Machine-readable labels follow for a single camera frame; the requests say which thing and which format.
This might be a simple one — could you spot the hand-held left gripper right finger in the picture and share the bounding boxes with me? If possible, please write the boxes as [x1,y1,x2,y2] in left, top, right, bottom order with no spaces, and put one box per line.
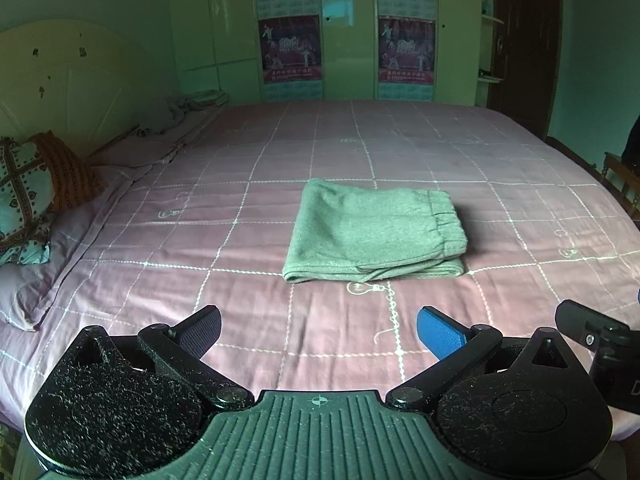
[386,306,576,408]

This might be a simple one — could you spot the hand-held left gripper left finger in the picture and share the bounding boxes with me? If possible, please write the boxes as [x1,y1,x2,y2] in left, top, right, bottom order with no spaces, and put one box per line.
[70,304,256,409]

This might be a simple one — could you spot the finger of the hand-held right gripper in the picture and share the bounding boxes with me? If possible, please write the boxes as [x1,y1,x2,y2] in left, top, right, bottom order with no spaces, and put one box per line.
[555,299,632,347]

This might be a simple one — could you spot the green shorts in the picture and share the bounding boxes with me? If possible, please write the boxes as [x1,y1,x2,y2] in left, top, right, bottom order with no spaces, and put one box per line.
[282,177,470,284]

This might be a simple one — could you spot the pink checked bed sheet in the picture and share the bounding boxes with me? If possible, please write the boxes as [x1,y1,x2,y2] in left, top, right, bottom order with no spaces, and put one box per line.
[0,99,640,443]

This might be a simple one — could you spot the wooden chair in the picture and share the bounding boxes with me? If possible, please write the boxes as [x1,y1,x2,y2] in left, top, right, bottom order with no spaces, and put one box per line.
[601,151,640,218]

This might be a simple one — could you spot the orange patterned pillow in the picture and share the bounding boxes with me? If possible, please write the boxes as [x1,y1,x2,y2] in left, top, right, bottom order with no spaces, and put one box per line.
[31,130,107,212]

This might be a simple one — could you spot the patterned teal pillow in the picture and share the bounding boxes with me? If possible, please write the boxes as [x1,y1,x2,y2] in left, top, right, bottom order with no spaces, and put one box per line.
[0,136,55,267]

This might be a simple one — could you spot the crumpled grey clothes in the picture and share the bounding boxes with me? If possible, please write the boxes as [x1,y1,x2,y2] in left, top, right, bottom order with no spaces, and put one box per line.
[136,89,230,137]

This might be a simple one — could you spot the dark brown door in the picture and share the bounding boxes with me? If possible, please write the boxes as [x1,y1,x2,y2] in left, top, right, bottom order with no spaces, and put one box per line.
[487,0,564,142]

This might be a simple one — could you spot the cream headboard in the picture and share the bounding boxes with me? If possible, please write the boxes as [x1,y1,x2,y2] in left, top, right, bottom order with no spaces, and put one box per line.
[0,20,184,161]

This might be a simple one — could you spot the pale green wardrobe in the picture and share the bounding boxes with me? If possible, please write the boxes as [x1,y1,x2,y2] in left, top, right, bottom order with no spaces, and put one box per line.
[167,0,493,107]

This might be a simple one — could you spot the pink wall poster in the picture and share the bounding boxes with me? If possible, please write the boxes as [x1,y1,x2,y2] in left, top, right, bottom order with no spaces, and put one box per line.
[258,14,322,84]
[377,16,436,84]

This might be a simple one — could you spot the wall shelf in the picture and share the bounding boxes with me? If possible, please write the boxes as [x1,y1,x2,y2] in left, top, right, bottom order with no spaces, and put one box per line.
[477,0,506,83]

